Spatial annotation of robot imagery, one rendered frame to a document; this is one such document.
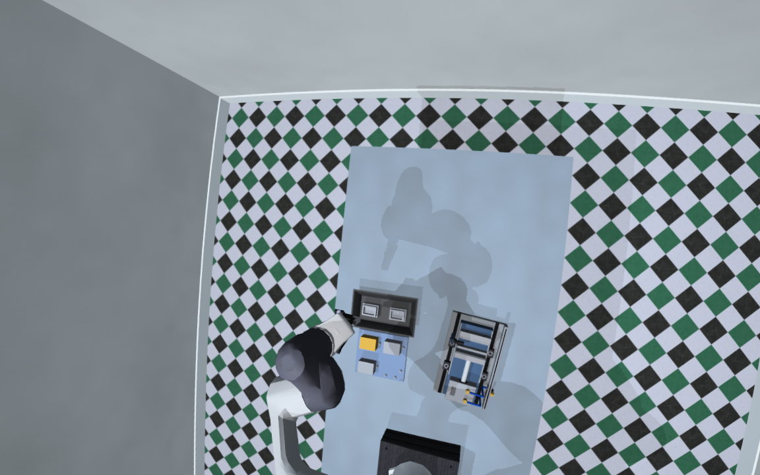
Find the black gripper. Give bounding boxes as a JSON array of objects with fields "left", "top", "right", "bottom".
[{"left": 334, "top": 309, "right": 361, "bottom": 354}]

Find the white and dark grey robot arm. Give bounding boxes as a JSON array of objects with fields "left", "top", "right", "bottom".
[{"left": 267, "top": 312, "right": 431, "bottom": 475}]

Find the yellow rectangular block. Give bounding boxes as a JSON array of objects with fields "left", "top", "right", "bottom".
[{"left": 360, "top": 334, "right": 379, "bottom": 351}]

